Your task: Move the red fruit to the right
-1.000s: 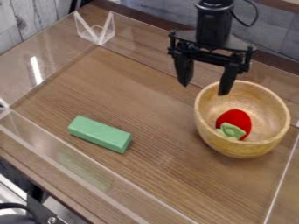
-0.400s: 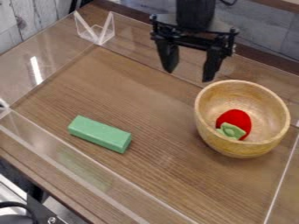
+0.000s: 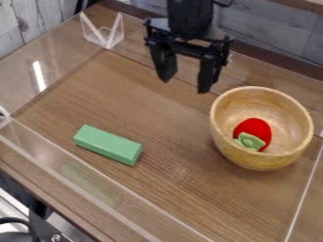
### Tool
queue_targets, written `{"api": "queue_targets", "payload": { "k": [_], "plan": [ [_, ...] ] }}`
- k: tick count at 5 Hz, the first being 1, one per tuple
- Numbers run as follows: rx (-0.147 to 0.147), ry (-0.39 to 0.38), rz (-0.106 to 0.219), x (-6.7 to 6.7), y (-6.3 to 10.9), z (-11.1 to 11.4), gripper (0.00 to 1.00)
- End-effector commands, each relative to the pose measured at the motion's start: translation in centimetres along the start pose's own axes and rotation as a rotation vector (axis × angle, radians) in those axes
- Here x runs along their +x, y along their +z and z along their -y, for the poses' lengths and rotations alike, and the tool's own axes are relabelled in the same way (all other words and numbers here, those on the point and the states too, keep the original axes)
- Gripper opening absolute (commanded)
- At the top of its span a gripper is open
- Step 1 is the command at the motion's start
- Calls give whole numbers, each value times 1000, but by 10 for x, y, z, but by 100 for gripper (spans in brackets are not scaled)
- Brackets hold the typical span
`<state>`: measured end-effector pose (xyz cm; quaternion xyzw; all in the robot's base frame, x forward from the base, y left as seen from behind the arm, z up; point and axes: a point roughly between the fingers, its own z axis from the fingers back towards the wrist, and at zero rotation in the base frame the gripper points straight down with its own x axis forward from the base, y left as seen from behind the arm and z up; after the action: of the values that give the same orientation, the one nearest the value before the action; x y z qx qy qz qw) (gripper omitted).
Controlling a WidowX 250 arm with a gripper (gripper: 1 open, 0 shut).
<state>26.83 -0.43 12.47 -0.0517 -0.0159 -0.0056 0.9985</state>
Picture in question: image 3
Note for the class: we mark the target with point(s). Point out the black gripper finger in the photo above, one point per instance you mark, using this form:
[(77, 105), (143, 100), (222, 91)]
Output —
[(164, 60), (208, 73)]

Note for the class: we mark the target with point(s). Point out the clear acrylic corner bracket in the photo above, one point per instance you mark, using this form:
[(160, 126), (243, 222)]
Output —
[(105, 37)]

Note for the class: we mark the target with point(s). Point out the wooden bowl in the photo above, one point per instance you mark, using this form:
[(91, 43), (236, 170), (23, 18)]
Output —
[(284, 114)]

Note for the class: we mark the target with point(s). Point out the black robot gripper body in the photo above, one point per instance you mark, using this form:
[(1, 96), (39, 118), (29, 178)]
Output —
[(191, 45)]

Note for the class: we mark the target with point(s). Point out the black table clamp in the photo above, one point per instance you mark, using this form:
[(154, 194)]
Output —
[(44, 231)]

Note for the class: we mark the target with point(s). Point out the red plush strawberry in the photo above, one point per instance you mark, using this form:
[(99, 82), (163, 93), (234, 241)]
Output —
[(252, 134)]

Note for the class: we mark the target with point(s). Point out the clear acrylic tray wall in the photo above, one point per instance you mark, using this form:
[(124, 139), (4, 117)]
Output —
[(183, 194)]

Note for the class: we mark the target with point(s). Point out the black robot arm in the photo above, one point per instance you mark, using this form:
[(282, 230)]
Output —
[(187, 33)]

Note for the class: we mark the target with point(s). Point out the green rectangular block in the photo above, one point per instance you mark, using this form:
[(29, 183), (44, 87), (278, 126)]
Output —
[(108, 144)]

